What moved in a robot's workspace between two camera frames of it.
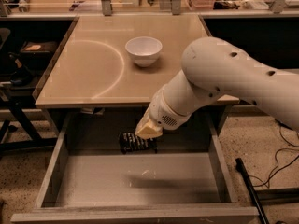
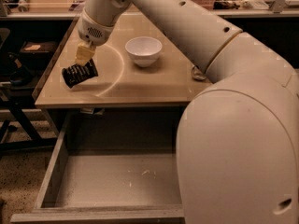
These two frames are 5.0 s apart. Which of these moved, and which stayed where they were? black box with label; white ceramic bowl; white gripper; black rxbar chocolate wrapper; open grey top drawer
Moved: white gripper; black rxbar chocolate wrapper
Stayed: black box with label; open grey top drawer; white ceramic bowl
